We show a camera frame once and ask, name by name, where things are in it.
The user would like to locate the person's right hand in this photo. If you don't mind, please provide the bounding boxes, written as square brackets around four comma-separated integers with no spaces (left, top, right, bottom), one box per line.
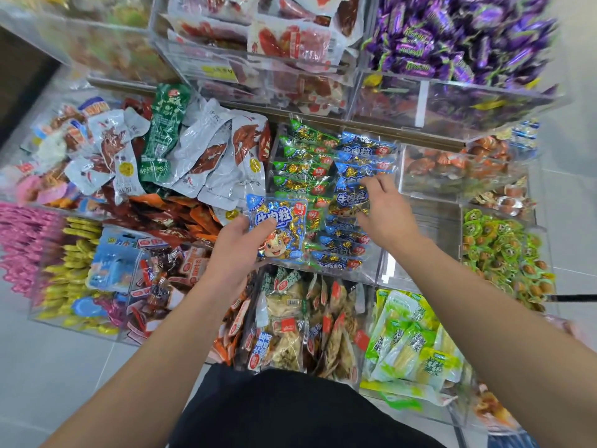
[359,175,423,253]

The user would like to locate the person's left hand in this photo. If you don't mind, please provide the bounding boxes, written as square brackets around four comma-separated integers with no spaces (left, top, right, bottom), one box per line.
[207,214,279,281]

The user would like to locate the clear acrylic snack shelves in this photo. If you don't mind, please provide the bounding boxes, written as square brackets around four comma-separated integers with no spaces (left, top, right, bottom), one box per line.
[0,0,597,448]

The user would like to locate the handful of blue snack packets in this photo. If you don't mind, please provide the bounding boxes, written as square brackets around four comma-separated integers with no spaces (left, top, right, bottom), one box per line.
[244,193,309,259]

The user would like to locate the row of blue beef packets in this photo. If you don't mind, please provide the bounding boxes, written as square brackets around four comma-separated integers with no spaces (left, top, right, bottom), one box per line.
[312,130,397,271]

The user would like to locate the row of green beef packets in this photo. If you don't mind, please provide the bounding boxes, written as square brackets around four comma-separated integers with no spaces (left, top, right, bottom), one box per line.
[269,114,341,267]

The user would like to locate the person's left forearm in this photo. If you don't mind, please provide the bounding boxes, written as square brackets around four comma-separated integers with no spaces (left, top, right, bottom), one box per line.
[42,268,251,448]

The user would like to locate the person's right forearm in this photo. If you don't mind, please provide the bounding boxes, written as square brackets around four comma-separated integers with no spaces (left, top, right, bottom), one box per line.
[390,236,597,448]

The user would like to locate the person's black clothing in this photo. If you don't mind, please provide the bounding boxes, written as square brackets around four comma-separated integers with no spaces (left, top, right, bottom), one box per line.
[168,363,444,448]

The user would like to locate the pile of dark orange packets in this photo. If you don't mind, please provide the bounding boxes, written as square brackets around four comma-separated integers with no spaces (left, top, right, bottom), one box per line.
[107,193,229,246]

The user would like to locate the pile of red brown packets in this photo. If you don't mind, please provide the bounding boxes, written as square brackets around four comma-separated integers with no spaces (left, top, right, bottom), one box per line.
[121,245,211,346]

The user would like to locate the pile of white meat packets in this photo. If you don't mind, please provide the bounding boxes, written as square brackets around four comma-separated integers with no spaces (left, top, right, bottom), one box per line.
[65,98,274,220]

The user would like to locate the pile of orange brown packets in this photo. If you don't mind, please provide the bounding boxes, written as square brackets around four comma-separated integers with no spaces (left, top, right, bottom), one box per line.
[405,121,542,220]

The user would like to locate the pile of beige packets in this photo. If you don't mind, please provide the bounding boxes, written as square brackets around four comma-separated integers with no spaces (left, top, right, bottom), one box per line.
[243,268,369,383]

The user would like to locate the blue toy candy packet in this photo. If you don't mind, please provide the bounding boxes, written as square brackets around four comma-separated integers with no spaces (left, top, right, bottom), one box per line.
[86,226,150,293]

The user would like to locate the pile of green egg packets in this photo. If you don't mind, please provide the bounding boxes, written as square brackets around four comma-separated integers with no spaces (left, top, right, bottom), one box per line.
[461,208,556,312]

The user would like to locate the pile of lime green packets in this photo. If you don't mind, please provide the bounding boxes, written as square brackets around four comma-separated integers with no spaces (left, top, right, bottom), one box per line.
[359,289,463,407]

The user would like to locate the green vacuum packet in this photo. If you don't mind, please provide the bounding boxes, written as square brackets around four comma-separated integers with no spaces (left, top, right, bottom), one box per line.
[140,83,192,183]

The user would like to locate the pile of yellow candies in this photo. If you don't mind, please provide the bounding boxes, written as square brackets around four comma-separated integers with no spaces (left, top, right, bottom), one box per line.
[37,217,108,334]

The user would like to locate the pile of purple candies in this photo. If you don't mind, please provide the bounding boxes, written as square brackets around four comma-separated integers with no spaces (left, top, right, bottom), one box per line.
[364,0,561,94]

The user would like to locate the pile of red sausage packets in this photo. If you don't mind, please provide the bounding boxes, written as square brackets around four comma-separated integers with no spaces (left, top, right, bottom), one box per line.
[163,0,369,118]

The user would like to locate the pile of pink-label meat packets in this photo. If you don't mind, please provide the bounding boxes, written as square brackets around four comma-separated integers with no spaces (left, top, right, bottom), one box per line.
[471,382,524,430]

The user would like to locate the pile of assorted small packets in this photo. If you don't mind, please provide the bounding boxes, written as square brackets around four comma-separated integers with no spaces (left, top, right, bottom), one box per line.
[4,93,113,206]

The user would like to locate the pile of pink candy sticks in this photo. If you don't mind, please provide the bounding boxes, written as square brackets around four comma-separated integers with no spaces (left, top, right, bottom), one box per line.
[0,202,67,295]

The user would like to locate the pile of yellow packets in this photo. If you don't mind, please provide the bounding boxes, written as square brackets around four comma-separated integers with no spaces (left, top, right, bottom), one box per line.
[9,0,178,80]

